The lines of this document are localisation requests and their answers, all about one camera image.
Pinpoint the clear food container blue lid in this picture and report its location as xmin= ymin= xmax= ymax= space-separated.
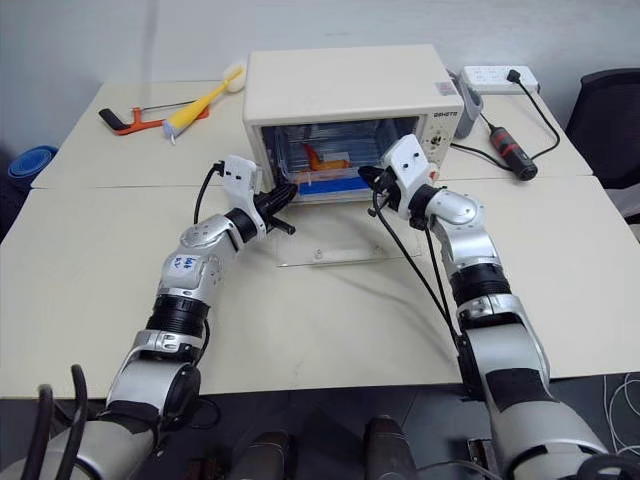
xmin=295 ymin=142 xmax=372 ymax=200

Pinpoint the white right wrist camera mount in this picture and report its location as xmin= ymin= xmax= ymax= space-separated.
xmin=380 ymin=133 xmax=434 ymax=207

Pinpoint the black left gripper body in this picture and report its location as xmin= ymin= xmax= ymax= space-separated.
xmin=252 ymin=192 xmax=281 ymax=230

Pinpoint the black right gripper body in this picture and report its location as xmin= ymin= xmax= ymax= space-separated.
xmin=375 ymin=168 xmax=405 ymax=215

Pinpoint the thick black hose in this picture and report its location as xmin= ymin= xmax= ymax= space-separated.
xmin=20 ymin=383 xmax=55 ymax=480
xmin=52 ymin=363 xmax=90 ymax=480

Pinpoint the white power strip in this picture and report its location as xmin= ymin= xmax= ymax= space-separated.
xmin=460 ymin=64 xmax=542 ymax=96

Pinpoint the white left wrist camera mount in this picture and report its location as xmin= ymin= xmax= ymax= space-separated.
xmin=218 ymin=155 xmax=265 ymax=237

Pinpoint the thin white cable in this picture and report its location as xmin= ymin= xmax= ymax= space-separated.
xmin=601 ymin=370 xmax=640 ymax=454

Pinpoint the cream toaster oven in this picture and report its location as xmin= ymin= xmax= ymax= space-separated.
xmin=241 ymin=43 xmax=462 ymax=204

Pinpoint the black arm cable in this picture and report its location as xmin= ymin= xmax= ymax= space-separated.
xmin=367 ymin=197 xmax=464 ymax=357
xmin=423 ymin=223 xmax=461 ymax=346
xmin=193 ymin=160 xmax=226 ymax=227

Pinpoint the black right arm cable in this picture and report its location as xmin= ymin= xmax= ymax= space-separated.
xmin=423 ymin=223 xmax=461 ymax=346
xmin=367 ymin=197 xmax=464 ymax=357

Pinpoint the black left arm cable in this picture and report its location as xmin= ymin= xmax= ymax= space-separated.
xmin=193 ymin=160 xmax=226 ymax=227

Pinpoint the yellow bottle brush with sponge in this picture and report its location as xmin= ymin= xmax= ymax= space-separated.
xmin=163 ymin=61 xmax=248 ymax=147

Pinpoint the black plug with cable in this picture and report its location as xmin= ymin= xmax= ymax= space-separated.
xmin=451 ymin=68 xmax=562 ymax=172

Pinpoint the black office chair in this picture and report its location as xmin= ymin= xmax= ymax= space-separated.
xmin=564 ymin=67 xmax=640 ymax=225

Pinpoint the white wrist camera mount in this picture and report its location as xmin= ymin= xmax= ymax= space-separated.
xmin=380 ymin=133 xmax=434 ymax=207
xmin=218 ymin=155 xmax=265 ymax=237

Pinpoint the black red cylindrical device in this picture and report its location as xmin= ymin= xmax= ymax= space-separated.
xmin=486 ymin=124 xmax=540 ymax=182

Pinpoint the dark rounded shape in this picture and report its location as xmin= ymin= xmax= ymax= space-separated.
xmin=233 ymin=430 xmax=297 ymax=480
xmin=360 ymin=414 xmax=420 ymax=480

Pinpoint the clear glass oven door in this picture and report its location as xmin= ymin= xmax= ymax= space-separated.
xmin=271 ymin=198 xmax=417 ymax=270

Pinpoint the orange hacksaw black handle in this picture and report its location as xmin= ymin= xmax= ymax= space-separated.
xmin=97 ymin=98 xmax=210 ymax=138

